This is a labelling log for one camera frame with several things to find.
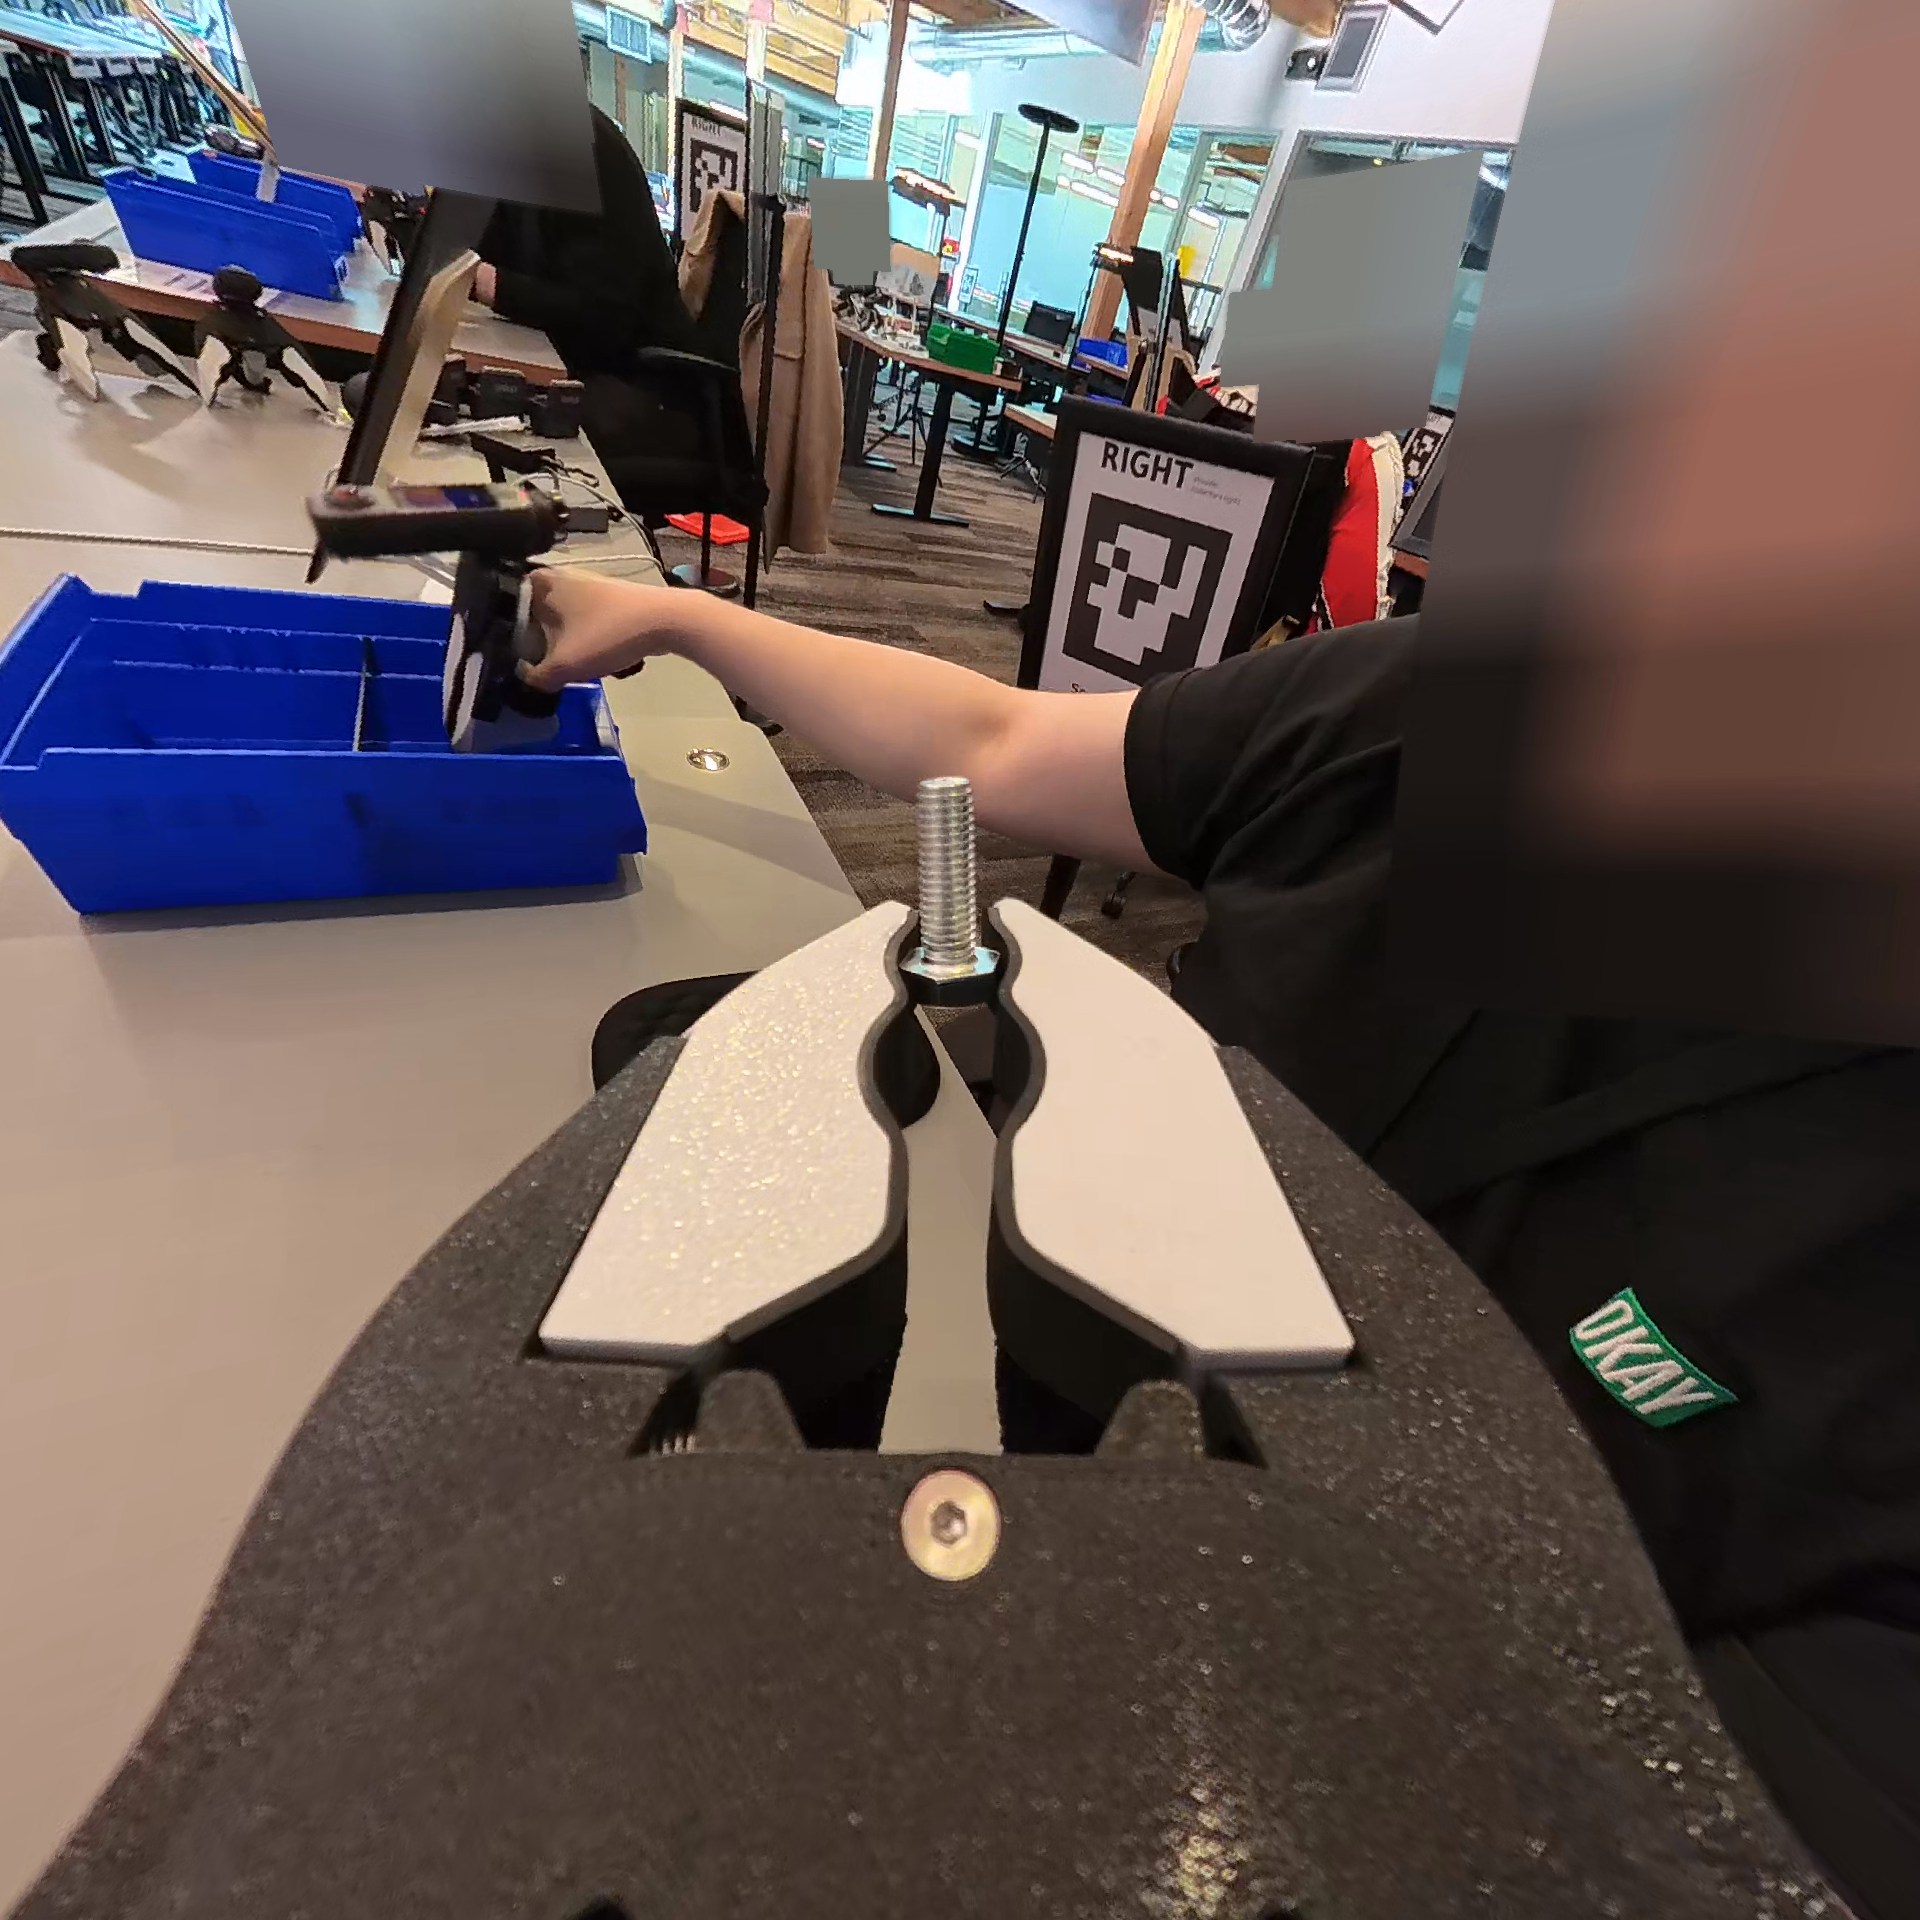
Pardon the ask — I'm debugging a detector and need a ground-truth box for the blue divided plastic bin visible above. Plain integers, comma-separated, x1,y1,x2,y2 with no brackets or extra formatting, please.
0,576,648,916

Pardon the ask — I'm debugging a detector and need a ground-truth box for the wooden top desk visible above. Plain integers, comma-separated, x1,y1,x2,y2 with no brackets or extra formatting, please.
833,321,1055,527

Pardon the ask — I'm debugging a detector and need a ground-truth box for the person's right hand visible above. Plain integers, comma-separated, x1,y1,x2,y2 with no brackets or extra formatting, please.
513,567,648,697

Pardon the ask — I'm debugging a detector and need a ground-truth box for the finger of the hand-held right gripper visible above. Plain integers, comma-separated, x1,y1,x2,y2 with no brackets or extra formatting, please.
443,598,563,753

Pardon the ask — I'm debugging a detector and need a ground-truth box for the black tablet on stand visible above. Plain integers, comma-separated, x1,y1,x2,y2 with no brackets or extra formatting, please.
333,185,506,487

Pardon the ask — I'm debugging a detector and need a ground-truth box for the beige hanging coat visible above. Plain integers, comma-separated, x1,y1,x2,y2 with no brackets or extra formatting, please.
680,185,852,561

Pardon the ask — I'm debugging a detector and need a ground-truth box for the black floor lamp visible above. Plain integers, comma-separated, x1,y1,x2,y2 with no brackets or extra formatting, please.
1015,102,1080,353

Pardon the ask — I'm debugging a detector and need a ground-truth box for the large fiducial marker sign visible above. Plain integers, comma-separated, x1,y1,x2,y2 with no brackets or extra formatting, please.
1015,394,1326,705

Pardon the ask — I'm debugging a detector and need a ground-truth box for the idle hand-held gripper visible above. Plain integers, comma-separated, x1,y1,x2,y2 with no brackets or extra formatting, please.
13,237,198,404
196,264,341,419

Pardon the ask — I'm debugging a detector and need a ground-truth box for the red jacket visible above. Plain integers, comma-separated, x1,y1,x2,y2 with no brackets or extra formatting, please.
1316,429,1409,632

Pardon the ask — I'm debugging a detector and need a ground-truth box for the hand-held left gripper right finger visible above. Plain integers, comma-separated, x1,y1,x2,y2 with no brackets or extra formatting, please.
981,896,1355,1449

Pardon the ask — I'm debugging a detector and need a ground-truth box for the silver hex bolt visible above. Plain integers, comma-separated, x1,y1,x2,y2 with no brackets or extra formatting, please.
897,773,1001,1003

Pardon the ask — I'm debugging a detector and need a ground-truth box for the blue storage bin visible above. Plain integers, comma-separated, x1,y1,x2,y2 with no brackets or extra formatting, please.
186,144,364,253
100,166,350,304

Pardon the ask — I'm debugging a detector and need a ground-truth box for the black coat rack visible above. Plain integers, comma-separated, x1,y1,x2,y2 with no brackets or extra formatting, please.
741,78,790,605

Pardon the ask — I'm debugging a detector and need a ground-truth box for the person's right forearm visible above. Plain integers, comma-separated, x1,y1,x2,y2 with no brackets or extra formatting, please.
621,576,1160,875

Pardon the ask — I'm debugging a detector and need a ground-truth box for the small fiducial marker sign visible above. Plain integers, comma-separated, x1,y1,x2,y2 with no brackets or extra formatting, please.
677,96,751,242

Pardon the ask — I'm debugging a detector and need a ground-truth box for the black mesh armrest pad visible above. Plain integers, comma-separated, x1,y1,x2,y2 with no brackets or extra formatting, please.
587,974,741,1091

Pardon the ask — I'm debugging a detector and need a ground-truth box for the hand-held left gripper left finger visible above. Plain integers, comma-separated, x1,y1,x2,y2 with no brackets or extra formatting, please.
536,901,920,1447

